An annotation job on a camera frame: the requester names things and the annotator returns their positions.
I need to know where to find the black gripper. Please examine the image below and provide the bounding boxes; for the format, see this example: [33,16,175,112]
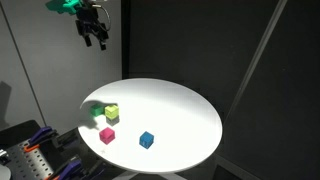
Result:
[75,6,110,51]

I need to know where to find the yellow-green cube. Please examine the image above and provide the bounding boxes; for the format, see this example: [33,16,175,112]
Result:
[104,104,120,120]

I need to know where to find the green cube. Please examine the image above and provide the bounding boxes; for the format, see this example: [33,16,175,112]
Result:
[90,103,106,117]

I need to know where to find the dark grey cube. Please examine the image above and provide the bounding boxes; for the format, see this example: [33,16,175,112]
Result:
[105,115,120,127]

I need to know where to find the pink cube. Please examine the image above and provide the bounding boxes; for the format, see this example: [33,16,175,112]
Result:
[98,126,116,145]

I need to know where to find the blue cube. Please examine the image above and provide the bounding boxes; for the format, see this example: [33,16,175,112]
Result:
[138,130,155,150]

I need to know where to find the white round object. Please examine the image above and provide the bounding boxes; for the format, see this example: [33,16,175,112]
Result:
[0,163,12,180]

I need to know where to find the black camera cable loop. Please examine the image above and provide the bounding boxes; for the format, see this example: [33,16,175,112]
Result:
[99,5,112,33]

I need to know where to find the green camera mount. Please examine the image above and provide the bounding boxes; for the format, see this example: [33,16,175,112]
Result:
[45,0,84,15]

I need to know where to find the grey diagonal wall strip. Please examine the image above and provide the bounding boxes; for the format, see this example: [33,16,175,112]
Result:
[229,0,288,116]

